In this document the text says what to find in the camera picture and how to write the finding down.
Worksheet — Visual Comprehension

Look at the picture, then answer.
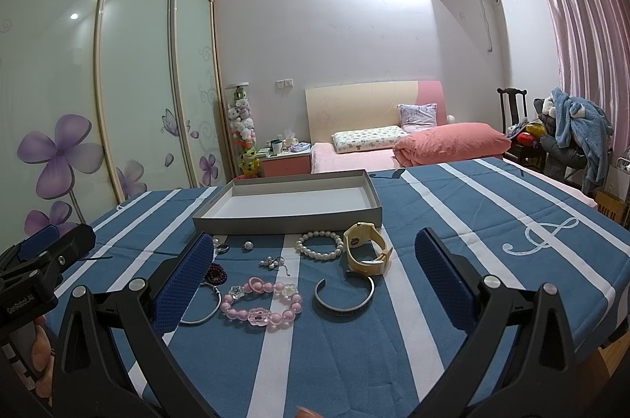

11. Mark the thin silver hoop bangle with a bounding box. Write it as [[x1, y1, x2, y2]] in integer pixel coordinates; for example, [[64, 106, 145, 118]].
[[180, 283, 222, 327]]

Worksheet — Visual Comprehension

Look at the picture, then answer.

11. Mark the pink bead flower bracelet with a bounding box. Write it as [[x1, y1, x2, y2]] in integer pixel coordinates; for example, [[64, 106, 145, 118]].
[[220, 276, 304, 329]]

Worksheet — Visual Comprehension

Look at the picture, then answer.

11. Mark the pearl cluster earring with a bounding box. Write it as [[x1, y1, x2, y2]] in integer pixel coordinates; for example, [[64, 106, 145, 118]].
[[258, 256, 286, 271]]

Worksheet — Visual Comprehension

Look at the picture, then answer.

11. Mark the white pearl bracelet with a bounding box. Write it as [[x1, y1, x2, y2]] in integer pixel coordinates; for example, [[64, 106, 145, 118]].
[[295, 229, 345, 261]]

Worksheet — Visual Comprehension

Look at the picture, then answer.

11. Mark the silver cuff bangle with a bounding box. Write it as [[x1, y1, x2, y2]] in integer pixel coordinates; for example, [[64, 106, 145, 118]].
[[313, 273, 376, 316]]

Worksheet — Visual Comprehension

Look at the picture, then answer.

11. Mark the beige wrist watch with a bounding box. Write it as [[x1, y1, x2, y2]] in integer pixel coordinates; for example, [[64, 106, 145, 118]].
[[343, 222, 393, 276]]

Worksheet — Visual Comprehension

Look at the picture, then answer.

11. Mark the person's left hand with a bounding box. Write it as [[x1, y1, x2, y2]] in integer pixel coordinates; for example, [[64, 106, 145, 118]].
[[31, 316, 54, 405]]

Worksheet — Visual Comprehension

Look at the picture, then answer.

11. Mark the sliding glass floral wardrobe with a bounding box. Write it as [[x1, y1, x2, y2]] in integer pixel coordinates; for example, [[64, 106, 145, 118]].
[[1, 0, 232, 246]]

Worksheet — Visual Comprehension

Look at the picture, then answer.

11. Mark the blue white striped tablecloth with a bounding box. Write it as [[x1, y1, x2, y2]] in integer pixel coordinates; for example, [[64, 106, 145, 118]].
[[44, 155, 630, 418]]

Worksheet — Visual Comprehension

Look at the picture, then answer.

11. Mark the plush toy tube display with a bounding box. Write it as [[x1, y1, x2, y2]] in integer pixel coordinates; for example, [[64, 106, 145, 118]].
[[223, 82, 258, 176]]

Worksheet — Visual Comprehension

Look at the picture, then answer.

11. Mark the pink beige nightstand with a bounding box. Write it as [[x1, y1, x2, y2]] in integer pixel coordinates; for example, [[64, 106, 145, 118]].
[[258, 143, 311, 177]]

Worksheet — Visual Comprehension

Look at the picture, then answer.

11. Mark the white mug on nightstand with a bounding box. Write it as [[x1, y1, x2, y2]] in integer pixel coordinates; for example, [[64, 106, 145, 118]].
[[270, 140, 283, 155]]

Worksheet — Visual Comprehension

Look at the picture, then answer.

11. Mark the grey cardboard tray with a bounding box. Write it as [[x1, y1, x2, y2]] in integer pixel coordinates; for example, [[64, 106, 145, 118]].
[[193, 170, 382, 236]]

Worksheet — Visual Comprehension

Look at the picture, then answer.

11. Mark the dark wooden chair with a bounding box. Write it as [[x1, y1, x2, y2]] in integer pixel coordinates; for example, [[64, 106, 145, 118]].
[[497, 87, 547, 173]]

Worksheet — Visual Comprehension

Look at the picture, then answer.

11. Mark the folded salmon pink duvet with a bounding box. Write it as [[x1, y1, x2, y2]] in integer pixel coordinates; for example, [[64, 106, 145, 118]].
[[393, 123, 511, 168]]

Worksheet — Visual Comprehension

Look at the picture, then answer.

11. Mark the blue fleece garment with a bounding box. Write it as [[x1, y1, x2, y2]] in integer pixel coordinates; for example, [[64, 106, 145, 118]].
[[551, 87, 614, 194]]

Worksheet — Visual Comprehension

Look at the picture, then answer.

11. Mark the white patterned pillow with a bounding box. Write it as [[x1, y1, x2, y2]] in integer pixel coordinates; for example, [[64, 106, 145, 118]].
[[332, 125, 407, 154]]

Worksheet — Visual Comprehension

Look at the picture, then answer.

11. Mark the pink bed with headboard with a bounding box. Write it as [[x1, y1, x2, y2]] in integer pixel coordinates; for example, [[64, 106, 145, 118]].
[[304, 79, 514, 176]]

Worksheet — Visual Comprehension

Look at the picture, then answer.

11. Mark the small lilac pillow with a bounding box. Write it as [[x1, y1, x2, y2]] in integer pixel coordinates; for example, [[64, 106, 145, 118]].
[[397, 104, 438, 133]]

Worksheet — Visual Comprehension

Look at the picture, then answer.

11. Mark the pink curtain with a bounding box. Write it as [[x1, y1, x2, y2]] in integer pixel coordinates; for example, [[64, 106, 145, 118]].
[[547, 0, 629, 156]]

